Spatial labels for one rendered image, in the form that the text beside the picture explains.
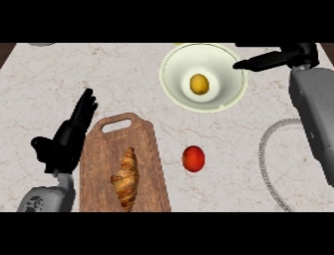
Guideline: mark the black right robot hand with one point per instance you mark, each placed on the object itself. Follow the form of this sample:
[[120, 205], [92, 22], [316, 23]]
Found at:
[[284, 57]]

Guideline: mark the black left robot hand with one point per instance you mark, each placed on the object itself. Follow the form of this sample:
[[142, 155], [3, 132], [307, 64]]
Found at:
[[66, 139]]

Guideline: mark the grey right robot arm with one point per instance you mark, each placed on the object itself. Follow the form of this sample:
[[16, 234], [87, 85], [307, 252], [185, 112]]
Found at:
[[324, 123]]

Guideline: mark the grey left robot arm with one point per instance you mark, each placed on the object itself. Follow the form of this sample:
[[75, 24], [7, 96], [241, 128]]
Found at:
[[46, 197]]

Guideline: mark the white bowl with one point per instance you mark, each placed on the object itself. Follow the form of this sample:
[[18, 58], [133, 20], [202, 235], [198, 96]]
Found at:
[[202, 77]]

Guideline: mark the yellow lemon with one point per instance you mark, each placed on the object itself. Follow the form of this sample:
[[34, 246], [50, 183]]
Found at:
[[198, 84]]

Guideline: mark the brown wooden cutting board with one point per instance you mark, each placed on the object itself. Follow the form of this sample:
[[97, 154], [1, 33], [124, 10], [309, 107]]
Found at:
[[123, 167]]

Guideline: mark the brown croissant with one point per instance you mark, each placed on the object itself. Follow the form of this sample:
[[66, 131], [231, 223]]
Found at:
[[126, 179]]

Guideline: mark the red tomato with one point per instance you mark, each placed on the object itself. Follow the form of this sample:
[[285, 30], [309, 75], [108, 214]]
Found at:
[[192, 158]]

